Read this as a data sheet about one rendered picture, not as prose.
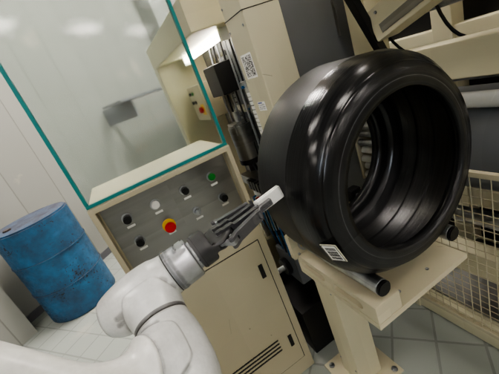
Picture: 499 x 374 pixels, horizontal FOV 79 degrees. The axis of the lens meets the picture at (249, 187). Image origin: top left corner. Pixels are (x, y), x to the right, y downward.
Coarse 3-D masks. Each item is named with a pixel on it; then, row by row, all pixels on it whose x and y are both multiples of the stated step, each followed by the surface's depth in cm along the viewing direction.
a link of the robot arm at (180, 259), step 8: (176, 248) 61; (184, 248) 60; (160, 256) 60; (168, 256) 59; (176, 256) 59; (184, 256) 59; (192, 256) 59; (168, 264) 58; (176, 264) 58; (184, 264) 58; (192, 264) 59; (200, 264) 61; (176, 272) 58; (184, 272) 58; (192, 272) 59; (200, 272) 60; (176, 280) 58; (184, 280) 59; (192, 280) 60; (184, 288) 60
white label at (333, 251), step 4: (320, 244) 67; (324, 244) 66; (324, 248) 67; (328, 248) 66; (332, 248) 65; (336, 248) 64; (328, 252) 68; (332, 252) 67; (336, 252) 66; (340, 252) 65; (332, 256) 68; (336, 256) 67; (340, 256) 66; (344, 256) 66; (340, 260) 68; (344, 260) 67
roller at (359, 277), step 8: (304, 248) 104; (344, 272) 86; (352, 272) 83; (360, 280) 81; (368, 280) 78; (376, 280) 77; (384, 280) 76; (368, 288) 78; (376, 288) 76; (384, 288) 76
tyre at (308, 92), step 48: (288, 96) 74; (336, 96) 61; (384, 96) 62; (432, 96) 83; (288, 144) 66; (336, 144) 60; (384, 144) 102; (432, 144) 91; (288, 192) 67; (336, 192) 62; (384, 192) 103; (432, 192) 91; (336, 240) 65; (384, 240) 91; (432, 240) 79
